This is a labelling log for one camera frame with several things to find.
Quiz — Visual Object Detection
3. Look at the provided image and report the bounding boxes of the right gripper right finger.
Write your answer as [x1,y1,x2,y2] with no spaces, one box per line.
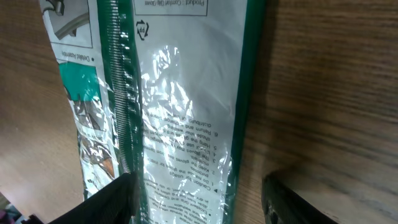
[262,175,337,224]

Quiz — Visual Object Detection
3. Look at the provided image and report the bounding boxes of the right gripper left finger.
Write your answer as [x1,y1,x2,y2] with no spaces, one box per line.
[21,172,137,224]

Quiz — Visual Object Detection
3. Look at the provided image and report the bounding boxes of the green wipes packet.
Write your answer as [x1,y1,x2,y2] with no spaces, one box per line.
[39,0,266,224]

